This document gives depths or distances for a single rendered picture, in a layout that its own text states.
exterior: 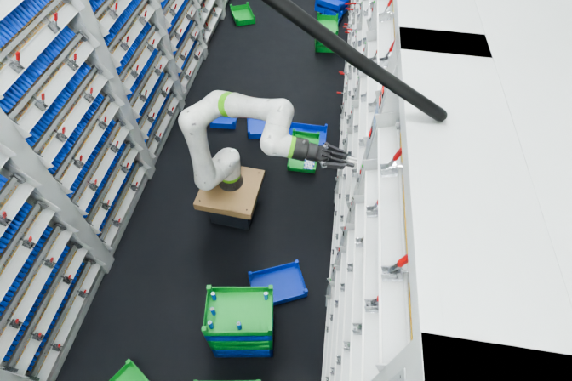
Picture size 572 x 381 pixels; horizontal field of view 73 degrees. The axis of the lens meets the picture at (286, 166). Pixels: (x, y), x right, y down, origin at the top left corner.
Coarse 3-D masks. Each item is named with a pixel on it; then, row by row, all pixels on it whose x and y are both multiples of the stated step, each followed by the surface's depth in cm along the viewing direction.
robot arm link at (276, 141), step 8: (264, 128) 156; (272, 128) 152; (280, 128) 152; (288, 128) 155; (264, 136) 154; (272, 136) 152; (280, 136) 153; (288, 136) 155; (264, 144) 153; (272, 144) 152; (280, 144) 153; (288, 144) 153; (264, 152) 157; (272, 152) 154; (280, 152) 154; (288, 152) 154
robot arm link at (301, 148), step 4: (296, 140) 154; (300, 140) 155; (304, 140) 154; (308, 140) 156; (296, 144) 154; (300, 144) 154; (304, 144) 154; (308, 144) 155; (296, 148) 153; (300, 148) 154; (304, 148) 154; (308, 148) 155; (296, 152) 154; (300, 152) 154; (304, 152) 154; (292, 156) 156; (296, 156) 155; (300, 156) 155; (304, 156) 155; (300, 160) 157; (304, 160) 157
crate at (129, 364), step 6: (126, 366) 194; (132, 366) 195; (120, 372) 192; (126, 372) 194; (132, 372) 195; (138, 372) 195; (114, 378) 191; (120, 378) 193; (126, 378) 193; (132, 378) 193; (138, 378) 193; (144, 378) 193
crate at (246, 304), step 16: (208, 288) 174; (224, 288) 178; (240, 288) 178; (256, 288) 178; (272, 288) 175; (208, 304) 176; (224, 304) 177; (240, 304) 177; (256, 304) 177; (272, 304) 173; (208, 320) 173; (224, 320) 173; (240, 320) 173; (256, 320) 173
